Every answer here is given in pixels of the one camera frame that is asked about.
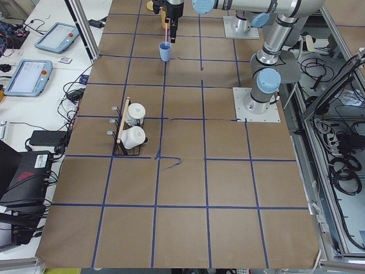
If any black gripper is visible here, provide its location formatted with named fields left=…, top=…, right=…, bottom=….
left=152, top=0, right=184, bottom=43

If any pink chopstick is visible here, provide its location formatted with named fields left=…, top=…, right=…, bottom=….
left=165, top=23, right=169, bottom=46

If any light blue plastic cup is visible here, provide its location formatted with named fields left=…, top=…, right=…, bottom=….
left=159, top=42, right=172, bottom=62

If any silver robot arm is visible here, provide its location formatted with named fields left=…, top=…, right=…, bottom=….
left=231, top=10, right=270, bottom=33
left=192, top=1, right=325, bottom=114

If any bamboo cylindrical holder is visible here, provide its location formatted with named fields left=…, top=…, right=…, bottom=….
left=160, top=7, right=169, bottom=29

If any wooden mug tree stand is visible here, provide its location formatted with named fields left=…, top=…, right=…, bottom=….
left=146, top=1, right=154, bottom=11

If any white ceramic mug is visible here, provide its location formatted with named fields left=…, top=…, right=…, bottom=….
left=121, top=126, right=146, bottom=149
left=125, top=103, right=146, bottom=126

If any blue teach pendant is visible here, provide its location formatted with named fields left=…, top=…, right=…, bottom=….
left=34, top=22, right=79, bottom=54
left=4, top=59, right=53, bottom=97

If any wooden rack dowel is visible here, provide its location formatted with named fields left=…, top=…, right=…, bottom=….
left=117, top=97, right=131, bottom=144

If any black power adapter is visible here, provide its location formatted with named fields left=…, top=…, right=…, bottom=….
left=25, top=130, right=67, bottom=151

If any black computer box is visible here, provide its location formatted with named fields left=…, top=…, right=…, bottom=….
left=1, top=142, right=53, bottom=208

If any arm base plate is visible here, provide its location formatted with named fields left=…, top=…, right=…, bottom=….
left=233, top=87, right=281, bottom=123
left=223, top=16, right=259, bottom=39

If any aluminium frame post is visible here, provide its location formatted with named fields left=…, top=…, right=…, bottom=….
left=64, top=0, right=100, bottom=61

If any black wire cup rack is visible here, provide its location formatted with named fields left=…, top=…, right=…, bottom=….
left=107, top=101, right=148, bottom=156

